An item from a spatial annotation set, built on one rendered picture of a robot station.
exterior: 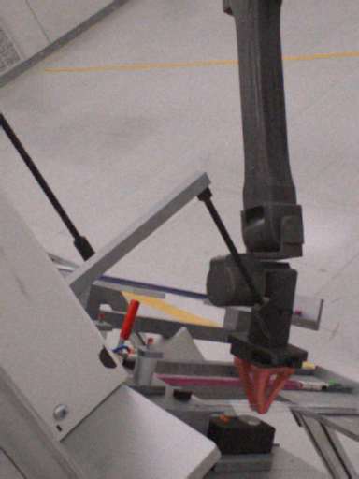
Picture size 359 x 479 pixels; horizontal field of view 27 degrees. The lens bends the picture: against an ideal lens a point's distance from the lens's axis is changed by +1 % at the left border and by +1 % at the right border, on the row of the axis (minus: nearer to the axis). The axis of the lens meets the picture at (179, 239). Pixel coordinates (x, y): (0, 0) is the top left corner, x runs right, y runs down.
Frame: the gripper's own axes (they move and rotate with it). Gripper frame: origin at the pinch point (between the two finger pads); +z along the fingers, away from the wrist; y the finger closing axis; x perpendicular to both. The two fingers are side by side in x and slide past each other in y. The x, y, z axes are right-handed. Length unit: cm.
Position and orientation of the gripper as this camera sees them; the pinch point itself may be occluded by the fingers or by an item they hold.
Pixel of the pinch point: (258, 406)
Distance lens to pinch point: 108.4
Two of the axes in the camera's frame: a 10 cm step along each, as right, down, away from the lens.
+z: -1.2, 9.9, 1.2
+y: 5.6, 1.7, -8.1
